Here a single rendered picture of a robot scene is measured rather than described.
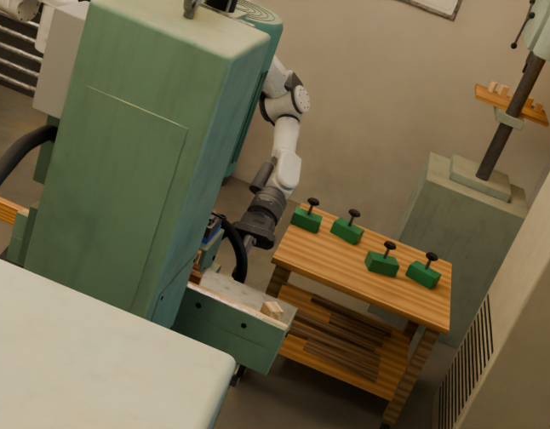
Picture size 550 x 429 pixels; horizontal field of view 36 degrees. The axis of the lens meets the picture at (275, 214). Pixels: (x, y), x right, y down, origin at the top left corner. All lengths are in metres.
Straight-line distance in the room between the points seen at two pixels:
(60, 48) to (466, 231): 2.74
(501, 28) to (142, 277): 3.43
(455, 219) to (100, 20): 2.74
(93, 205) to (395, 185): 3.53
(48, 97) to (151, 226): 0.25
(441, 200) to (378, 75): 1.06
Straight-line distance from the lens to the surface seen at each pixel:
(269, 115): 2.40
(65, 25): 1.28
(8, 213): 1.86
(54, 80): 1.31
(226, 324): 1.71
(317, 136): 4.68
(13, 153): 1.26
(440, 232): 3.80
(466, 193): 3.75
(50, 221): 1.34
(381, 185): 4.72
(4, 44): 5.11
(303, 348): 3.14
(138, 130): 1.23
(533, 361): 2.91
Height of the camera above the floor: 1.81
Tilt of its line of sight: 23 degrees down
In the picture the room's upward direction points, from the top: 21 degrees clockwise
